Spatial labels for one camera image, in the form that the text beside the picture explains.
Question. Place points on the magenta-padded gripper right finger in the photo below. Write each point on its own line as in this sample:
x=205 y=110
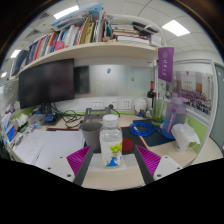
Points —
x=148 y=160

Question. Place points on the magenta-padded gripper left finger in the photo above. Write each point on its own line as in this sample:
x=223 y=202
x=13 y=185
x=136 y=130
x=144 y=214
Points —
x=78 y=160

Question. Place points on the clear plastic drink bottle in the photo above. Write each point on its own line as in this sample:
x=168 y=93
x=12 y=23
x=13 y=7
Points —
x=111 y=140

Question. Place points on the large purple water bottle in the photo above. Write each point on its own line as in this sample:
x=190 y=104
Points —
x=175 y=115

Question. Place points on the blank white paper sheet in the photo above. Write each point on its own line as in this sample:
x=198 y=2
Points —
x=63 y=146

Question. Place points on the navy blue mouse pad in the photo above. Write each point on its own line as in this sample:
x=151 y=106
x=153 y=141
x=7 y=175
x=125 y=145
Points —
x=156 y=140

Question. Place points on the flat round red coaster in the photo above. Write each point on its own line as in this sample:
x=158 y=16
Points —
x=128 y=146

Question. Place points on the grey cup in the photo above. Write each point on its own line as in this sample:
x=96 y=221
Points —
x=90 y=136

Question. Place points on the black desk mat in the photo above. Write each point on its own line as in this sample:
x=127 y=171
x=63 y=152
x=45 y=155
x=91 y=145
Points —
x=131 y=132

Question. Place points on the white crumpled tissue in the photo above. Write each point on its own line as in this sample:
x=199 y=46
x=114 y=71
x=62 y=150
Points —
x=185 y=133

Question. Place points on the grey metal laptop stand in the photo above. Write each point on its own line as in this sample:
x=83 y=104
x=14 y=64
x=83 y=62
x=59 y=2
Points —
x=96 y=115

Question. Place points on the tall clear glass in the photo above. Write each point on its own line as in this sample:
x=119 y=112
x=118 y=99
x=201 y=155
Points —
x=158 y=111

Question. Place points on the handwritten white paper sheet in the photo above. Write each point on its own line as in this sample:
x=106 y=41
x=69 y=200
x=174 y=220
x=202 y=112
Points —
x=30 y=145

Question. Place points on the blue electronics board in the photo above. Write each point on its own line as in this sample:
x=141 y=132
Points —
x=50 y=117

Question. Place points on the white ceramic jar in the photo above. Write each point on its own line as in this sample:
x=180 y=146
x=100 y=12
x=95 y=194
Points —
x=140 y=106

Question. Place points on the clear plastic box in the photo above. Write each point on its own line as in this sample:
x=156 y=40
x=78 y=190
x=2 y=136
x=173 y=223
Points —
x=36 y=120

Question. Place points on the dark wine bottle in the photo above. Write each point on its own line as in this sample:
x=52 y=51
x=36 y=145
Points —
x=150 y=96

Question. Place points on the white tissue pack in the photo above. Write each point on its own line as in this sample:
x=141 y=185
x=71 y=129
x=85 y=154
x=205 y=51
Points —
x=20 y=120

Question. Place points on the blue tissue box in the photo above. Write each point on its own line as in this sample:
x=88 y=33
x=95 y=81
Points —
x=8 y=130

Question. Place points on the group photo poster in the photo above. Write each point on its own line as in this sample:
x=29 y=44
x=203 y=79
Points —
x=193 y=93

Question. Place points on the black computer monitor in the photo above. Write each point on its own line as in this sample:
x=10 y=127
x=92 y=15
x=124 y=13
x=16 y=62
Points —
x=46 y=83

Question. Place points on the purple hanging banner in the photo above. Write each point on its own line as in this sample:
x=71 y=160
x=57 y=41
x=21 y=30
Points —
x=166 y=63

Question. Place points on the shelf unit with books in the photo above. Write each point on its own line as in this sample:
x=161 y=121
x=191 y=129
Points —
x=86 y=36

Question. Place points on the white wall socket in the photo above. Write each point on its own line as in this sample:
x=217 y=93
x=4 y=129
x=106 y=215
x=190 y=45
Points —
x=113 y=102
x=126 y=103
x=97 y=104

